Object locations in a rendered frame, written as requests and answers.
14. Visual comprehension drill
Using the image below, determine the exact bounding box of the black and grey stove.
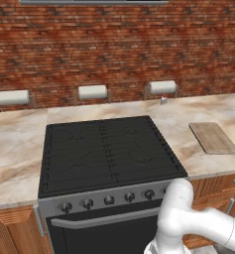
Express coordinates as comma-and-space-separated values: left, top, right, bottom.
37, 115, 189, 254

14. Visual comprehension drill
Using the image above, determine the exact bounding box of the black oven door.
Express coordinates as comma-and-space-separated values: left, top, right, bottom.
45, 199, 165, 254

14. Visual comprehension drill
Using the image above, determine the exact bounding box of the grey cupboard handle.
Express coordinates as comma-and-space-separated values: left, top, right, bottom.
32, 203, 47, 238
225, 196, 235, 216

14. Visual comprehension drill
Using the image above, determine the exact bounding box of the wooden drawer front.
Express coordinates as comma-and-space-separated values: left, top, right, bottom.
220, 172, 235, 196

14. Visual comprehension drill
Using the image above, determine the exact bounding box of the wooden cutting board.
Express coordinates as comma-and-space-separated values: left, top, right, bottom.
188, 121, 235, 156

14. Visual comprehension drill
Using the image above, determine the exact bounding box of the white paper towel roll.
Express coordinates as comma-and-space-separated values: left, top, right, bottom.
149, 79, 177, 95
0, 89, 32, 106
77, 84, 109, 101

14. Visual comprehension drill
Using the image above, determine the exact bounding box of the grey oven door handle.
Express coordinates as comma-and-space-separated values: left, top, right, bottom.
50, 206, 163, 230

